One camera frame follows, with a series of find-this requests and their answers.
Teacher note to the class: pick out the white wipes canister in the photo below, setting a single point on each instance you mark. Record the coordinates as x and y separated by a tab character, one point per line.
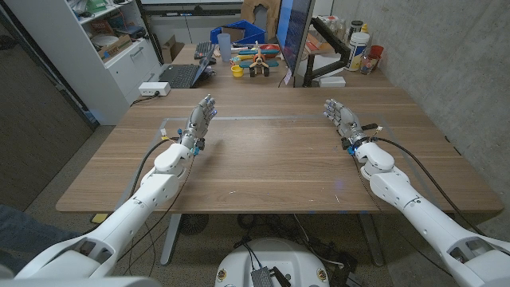
356	52

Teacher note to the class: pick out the person leg in blue jeans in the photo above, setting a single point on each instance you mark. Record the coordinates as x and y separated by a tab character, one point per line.
28	233

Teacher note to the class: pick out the yellow sticky note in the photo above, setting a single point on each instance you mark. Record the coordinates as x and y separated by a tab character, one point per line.
99	218

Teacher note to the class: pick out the flat white box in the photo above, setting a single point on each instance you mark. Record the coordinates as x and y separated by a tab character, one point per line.
332	81

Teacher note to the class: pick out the black round fan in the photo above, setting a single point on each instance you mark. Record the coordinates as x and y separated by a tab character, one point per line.
193	224

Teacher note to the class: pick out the wooden toy airplane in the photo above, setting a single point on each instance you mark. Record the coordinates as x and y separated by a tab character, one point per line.
259	61

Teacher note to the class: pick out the translucent blue plastic cup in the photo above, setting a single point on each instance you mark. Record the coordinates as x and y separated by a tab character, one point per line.
224	47

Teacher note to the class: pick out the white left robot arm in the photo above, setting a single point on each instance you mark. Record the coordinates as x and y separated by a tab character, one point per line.
151	193

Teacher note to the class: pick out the black computer monitor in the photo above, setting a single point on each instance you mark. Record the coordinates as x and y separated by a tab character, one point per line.
293	32

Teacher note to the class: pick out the small cardboard box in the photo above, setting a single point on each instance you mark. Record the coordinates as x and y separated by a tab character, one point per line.
171	49

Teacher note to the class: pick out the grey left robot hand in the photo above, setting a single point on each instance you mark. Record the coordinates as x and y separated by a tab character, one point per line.
199	119

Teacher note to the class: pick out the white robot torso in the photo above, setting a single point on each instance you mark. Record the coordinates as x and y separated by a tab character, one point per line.
275	255

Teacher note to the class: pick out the red cup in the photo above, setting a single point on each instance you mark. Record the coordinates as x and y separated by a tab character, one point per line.
376	52

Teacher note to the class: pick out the blue plastic bin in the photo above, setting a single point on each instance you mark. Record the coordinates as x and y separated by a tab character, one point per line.
251	31

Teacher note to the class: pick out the white power adapter box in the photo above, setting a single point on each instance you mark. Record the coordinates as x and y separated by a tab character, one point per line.
154	88

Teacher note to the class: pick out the clear jar with coloured pieces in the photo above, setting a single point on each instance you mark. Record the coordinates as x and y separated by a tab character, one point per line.
367	64

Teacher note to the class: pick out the small yellow cup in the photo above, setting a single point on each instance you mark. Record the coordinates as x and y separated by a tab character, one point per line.
237	71

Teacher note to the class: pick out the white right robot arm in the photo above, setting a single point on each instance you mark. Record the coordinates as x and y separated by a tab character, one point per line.
422	217

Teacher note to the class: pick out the black keyboard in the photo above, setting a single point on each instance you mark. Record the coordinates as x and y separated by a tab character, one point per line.
203	49

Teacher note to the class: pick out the grey table leg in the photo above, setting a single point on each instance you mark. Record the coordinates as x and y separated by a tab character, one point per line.
371	239
170	239

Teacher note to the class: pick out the white shelf cabinet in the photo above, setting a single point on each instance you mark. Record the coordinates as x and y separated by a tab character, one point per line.
79	68

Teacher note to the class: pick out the red bowl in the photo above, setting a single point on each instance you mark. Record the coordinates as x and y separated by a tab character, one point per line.
271	48

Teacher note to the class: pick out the black lidded bottle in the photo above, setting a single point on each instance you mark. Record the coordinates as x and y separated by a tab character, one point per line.
355	28

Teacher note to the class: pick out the brown cardboard cutout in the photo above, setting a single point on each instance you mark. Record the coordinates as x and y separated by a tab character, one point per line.
275	12

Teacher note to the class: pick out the black laptop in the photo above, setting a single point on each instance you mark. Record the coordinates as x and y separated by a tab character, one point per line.
181	75

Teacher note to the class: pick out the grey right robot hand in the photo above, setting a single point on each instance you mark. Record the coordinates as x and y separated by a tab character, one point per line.
347	121

